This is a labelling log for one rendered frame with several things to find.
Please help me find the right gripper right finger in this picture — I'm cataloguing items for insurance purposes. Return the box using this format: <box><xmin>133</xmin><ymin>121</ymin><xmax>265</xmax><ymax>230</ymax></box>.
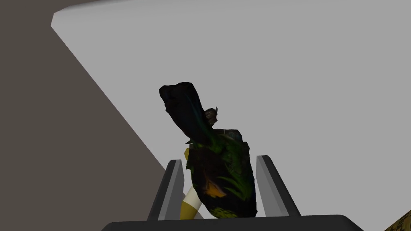
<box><xmin>255</xmin><ymin>155</ymin><xmax>302</xmax><ymax>217</ymax></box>

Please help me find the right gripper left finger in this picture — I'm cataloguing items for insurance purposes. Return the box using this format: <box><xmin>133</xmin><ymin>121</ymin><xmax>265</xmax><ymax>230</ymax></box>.
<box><xmin>147</xmin><ymin>159</ymin><xmax>185</xmax><ymax>221</ymax></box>

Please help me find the dark green feathered bird figure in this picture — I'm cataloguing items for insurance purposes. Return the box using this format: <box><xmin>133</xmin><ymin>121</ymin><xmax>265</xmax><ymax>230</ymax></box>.
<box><xmin>159</xmin><ymin>81</ymin><xmax>258</xmax><ymax>221</ymax></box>

